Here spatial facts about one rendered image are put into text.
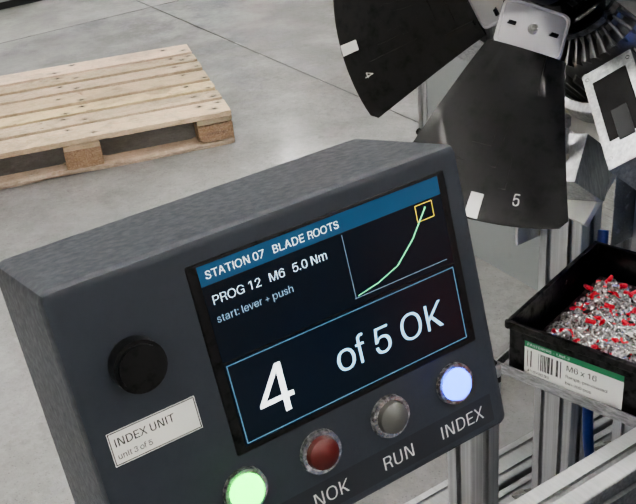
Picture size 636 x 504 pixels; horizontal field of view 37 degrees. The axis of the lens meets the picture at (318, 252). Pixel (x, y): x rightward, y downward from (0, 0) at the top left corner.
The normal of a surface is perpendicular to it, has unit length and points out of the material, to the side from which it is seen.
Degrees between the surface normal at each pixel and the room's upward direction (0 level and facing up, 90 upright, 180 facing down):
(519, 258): 90
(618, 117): 50
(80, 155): 93
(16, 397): 0
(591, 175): 77
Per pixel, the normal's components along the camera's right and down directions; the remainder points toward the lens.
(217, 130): 0.29, 0.42
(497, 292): -0.09, -0.86
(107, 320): 0.51, 0.14
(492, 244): -0.84, 0.33
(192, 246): 0.38, -0.23
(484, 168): -0.19, -0.19
